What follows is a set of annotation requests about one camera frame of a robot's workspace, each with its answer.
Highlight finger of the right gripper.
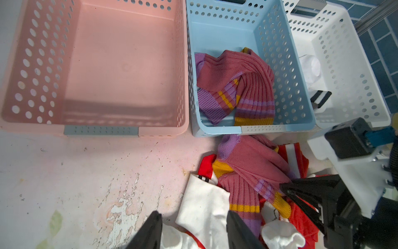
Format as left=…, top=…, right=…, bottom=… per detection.
left=289, top=199, right=323, bottom=236
left=280, top=174, right=341, bottom=205

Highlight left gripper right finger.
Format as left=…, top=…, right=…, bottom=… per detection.
left=227, top=211, right=265, bottom=249

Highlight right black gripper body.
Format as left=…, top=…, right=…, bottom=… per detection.
left=308, top=118, right=398, bottom=249

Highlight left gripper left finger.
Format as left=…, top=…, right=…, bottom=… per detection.
left=125, top=211, right=163, bottom=249

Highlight purple striped sock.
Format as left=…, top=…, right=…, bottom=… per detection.
left=194, top=50, right=246, bottom=125
left=198, top=47, right=276, bottom=127

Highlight white sock black stripes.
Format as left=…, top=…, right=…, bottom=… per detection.
left=299, top=55, right=332, bottom=112

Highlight white plastic basket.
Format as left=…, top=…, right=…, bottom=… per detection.
left=284, top=1, right=391, bottom=129

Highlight light blue plastic basket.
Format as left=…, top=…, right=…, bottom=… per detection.
left=186, top=1, right=315, bottom=137

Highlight pink plastic basket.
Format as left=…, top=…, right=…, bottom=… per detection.
left=1, top=1, right=189, bottom=138

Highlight red white sock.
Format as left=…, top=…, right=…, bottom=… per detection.
left=260, top=201, right=319, bottom=249

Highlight red striped sock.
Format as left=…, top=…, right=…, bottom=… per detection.
left=276, top=143, right=309, bottom=179

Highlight white sock front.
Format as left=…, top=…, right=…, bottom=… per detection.
left=160, top=174, right=230, bottom=249

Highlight purple sock in pile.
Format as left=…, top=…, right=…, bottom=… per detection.
left=212, top=134, right=293, bottom=237

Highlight red sock front left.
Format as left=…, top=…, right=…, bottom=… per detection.
left=198, top=154, right=218, bottom=185

